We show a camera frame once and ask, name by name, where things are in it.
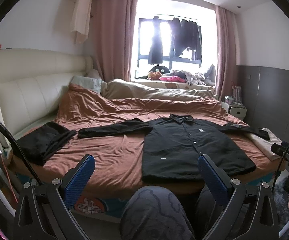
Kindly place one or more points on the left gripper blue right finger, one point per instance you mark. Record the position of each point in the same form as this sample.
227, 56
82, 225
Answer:
215, 178

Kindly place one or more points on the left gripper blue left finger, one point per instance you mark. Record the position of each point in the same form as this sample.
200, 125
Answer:
77, 178

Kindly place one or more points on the black button-up shirt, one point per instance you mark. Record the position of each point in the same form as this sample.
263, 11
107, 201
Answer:
173, 145

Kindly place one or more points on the folded black clothes pile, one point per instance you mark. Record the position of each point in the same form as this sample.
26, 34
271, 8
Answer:
45, 141

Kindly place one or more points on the pile of clothes on sill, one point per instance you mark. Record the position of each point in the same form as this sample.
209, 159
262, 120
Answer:
204, 75

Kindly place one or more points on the hanging dark clothes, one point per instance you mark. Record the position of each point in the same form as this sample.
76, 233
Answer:
185, 35

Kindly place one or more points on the cream folded garment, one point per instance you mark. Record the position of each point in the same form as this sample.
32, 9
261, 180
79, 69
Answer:
265, 145

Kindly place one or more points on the brown bed sheet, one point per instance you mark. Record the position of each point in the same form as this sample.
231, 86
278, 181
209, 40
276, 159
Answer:
119, 158

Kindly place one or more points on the person's patterned trouser leg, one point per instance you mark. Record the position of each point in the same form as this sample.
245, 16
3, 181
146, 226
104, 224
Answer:
154, 212

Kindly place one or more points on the white bedside cabinet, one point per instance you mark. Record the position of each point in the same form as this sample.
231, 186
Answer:
239, 111

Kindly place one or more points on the light patterned pillow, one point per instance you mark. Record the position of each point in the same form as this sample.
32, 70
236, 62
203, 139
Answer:
88, 83

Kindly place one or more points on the beige duvet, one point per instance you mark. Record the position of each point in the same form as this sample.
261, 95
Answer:
120, 89

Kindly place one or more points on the cream padded headboard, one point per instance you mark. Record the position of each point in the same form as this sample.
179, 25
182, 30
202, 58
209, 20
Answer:
32, 83

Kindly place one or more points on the black plush toy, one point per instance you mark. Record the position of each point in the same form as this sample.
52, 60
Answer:
158, 68

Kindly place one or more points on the pink right curtain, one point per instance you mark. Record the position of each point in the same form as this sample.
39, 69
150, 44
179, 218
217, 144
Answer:
226, 74

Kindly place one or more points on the pink curtain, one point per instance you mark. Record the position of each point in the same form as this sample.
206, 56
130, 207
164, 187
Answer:
226, 74
113, 23

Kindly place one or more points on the hanging cream cloth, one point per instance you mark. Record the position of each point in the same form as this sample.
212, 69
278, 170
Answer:
81, 20

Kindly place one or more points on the pink left curtain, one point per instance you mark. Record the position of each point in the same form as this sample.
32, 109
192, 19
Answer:
113, 23

